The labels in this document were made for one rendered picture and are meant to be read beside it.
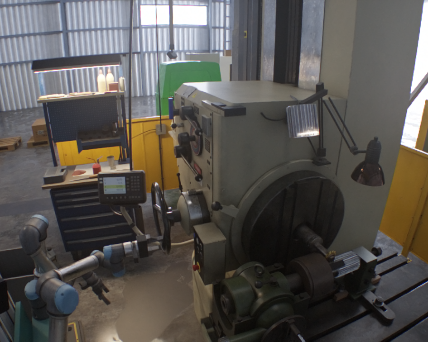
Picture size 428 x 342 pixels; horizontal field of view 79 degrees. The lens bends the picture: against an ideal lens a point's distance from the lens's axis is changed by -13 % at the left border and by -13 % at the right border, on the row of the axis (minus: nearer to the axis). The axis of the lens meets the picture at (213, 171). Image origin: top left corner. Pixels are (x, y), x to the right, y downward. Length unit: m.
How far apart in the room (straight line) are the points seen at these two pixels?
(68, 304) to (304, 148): 1.25
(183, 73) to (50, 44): 9.93
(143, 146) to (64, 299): 2.96
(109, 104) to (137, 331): 2.19
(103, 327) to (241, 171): 1.94
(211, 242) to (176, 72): 4.26
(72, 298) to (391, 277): 1.59
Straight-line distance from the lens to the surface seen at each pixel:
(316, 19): 1.70
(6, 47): 14.92
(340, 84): 1.54
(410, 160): 3.44
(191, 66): 5.36
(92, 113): 3.24
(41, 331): 2.11
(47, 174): 3.08
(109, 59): 2.94
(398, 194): 3.60
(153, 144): 4.06
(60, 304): 1.38
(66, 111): 3.27
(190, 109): 1.47
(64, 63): 2.99
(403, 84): 1.83
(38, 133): 7.95
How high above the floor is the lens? 2.09
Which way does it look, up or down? 23 degrees down
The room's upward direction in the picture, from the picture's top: straight up
